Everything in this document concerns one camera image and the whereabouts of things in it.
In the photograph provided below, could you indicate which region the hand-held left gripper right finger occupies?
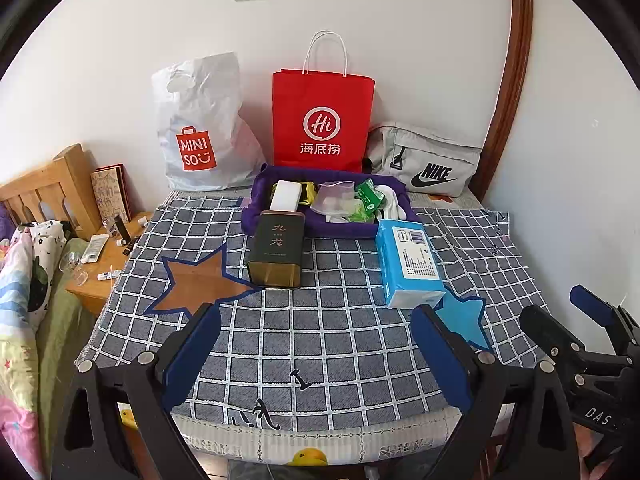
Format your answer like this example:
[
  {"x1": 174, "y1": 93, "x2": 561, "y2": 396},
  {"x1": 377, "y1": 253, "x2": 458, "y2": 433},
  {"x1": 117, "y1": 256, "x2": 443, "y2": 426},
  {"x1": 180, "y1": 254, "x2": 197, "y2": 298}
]
[{"x1": 410, "y1": 304, "x2": 581, "y2": 480}]

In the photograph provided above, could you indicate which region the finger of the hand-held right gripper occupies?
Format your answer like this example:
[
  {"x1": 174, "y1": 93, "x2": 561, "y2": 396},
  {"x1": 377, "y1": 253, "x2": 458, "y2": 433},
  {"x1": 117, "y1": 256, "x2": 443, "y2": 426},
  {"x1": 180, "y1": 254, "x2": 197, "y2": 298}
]
[
  {"x1": 570, "y1": 284, "x2": 640, "y2": 348},
  {"x1": 519, "y1": 304, "x2": 633, "y2": 376}
]

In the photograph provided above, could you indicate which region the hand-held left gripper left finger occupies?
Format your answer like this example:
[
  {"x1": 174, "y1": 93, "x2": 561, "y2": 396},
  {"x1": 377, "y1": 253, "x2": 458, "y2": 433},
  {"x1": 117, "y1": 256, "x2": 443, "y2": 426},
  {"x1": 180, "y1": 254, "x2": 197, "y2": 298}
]
[{"x1": 50, "y1": 302, "x2": 223, "y2": 480}]

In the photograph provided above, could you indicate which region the blue tissue pack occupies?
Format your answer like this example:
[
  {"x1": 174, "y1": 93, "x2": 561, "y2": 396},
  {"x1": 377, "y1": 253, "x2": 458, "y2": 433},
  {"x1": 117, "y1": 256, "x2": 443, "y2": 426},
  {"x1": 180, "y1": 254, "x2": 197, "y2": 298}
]
[{"x1": 375, "y1": 219, "x2": 447, "y2": 310}]

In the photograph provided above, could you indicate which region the dark tea tin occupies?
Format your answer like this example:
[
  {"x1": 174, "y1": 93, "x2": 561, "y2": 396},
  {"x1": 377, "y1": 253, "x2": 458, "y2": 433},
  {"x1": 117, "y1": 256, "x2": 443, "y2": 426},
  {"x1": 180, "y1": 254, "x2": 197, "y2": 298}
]
[{"x1": 244, "y1": 210, "x2": 306, "y2": 290}]

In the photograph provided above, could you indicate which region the white glove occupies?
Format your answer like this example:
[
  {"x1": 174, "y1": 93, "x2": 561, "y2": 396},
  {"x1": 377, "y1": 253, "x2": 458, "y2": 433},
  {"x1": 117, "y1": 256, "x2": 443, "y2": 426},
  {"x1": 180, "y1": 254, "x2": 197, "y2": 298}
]
[
  {"x1": 375, "y1": 185, "x2": 401, "y2": 211},
  {"x1": 382, "y1": 197, "x2": 412, "y2": 222}
]

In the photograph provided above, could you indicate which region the green tissue packet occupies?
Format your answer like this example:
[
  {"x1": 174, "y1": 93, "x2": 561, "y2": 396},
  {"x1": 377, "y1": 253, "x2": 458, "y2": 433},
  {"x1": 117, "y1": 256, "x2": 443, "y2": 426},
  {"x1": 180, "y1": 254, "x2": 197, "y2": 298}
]
[
  {"x1": 347, "y1": 200, "x2": 378, "y2": 223},
  {"x1": 354, "y1": 178, "x2": 383, "y2": 207}
]

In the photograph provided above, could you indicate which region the purple cloth basket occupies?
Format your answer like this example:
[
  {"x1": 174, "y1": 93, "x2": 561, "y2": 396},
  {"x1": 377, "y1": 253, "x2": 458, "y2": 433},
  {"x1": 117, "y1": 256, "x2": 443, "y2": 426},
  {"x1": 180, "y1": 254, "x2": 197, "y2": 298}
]
[{"x1": 241, "y1": 162, "x2": 421, "y2": 240}]

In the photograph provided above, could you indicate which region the white box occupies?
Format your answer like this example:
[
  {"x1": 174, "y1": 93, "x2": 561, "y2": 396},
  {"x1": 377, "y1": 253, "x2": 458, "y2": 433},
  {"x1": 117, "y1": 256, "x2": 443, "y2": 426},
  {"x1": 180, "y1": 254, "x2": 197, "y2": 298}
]
[{"x1": 269, "y1": 180, "x2": 305, "y2": 212}]

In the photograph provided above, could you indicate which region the wooden nightstand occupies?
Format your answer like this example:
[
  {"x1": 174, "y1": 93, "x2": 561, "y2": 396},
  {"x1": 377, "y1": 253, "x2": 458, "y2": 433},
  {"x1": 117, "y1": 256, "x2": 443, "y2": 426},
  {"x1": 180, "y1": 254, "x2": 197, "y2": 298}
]
[{"x1": 65, "y1": 212, "x2": 153, "y2": 318}]

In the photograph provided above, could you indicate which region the grey checked star blanket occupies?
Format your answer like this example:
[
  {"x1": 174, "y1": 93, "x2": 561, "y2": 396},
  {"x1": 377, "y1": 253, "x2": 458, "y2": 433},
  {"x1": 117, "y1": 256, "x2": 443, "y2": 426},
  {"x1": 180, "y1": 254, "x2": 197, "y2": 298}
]
[{"x1": 75, "y1": 194, "x2": 543, "y2": 433}]

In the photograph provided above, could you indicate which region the green bedsheet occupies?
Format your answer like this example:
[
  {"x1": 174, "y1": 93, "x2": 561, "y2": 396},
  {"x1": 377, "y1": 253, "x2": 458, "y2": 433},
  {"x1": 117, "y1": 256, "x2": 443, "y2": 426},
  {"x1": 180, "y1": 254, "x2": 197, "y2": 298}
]
[{"x1": 35, "y1": 237, "x2": 108, "y2": 461}]

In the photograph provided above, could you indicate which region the black bottle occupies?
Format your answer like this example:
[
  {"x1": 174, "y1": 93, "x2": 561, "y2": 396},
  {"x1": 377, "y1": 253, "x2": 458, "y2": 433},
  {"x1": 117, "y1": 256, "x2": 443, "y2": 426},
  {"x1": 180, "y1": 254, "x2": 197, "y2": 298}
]
[{"x1": 112, "y1": 214, "x2": 133, "y2": 256}]

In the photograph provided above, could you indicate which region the colourful bedding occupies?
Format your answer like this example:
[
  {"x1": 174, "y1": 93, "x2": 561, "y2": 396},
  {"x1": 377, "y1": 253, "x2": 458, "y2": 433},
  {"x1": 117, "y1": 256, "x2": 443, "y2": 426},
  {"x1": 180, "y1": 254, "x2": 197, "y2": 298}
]
[{"x1": 0, "y1": 240, "x2": 46, "y2": 480}]

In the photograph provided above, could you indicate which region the black spotted white cloth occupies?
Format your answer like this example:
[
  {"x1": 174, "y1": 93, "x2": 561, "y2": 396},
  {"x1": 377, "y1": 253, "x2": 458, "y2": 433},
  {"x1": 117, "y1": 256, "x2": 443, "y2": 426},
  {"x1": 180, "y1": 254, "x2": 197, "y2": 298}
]
[{"x1": 10, "y1": 220, "x2": 71, "y2": 331}]

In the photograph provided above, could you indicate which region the patterned book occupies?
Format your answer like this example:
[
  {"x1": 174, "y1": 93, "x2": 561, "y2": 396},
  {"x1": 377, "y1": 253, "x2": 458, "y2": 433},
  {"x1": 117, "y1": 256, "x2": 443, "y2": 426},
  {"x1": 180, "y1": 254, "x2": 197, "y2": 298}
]
[{"x1": 90, "y1": 163, "x2": 133, "y2": 224}]

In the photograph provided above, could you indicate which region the grey waist bag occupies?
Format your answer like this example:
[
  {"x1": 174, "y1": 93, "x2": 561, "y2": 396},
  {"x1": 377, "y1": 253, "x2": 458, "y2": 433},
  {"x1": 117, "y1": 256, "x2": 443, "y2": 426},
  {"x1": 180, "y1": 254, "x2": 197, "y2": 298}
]
[{"x1": 362, "y1": 121, "x2": 483, "y2": 198}]

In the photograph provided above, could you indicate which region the wooden headboard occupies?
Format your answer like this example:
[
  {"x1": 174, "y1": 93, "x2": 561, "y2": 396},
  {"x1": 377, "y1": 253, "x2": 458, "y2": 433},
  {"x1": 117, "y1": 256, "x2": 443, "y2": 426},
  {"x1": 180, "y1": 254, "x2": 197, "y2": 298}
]
[{"x1": 0, "y1": 143, "x2": 103, "y2": 241}]

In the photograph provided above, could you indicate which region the white plastic shopping bag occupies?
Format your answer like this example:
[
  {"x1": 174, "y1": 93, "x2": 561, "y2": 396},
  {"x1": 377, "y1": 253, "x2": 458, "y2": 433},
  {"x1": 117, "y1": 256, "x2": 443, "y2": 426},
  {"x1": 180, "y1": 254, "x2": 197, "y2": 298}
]
[{"x1": 151, "y1": 51, "x2": 268, "y2": 193}]

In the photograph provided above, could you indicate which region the red paper bag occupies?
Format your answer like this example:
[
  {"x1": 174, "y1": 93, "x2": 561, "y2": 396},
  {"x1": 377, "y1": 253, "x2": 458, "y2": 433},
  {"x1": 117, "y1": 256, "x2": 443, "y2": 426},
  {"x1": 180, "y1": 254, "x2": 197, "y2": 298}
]
[{"x1": 272, "y1": 31, "x2": 376, "y2": 173}]

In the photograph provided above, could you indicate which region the wooden door frame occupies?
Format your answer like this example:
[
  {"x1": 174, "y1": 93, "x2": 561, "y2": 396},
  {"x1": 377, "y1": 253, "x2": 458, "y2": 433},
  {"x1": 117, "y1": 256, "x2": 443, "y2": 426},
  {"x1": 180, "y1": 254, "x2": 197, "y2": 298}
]
[{"x1": 470, "y1": 0, "x2": 535, "y2": 200}]

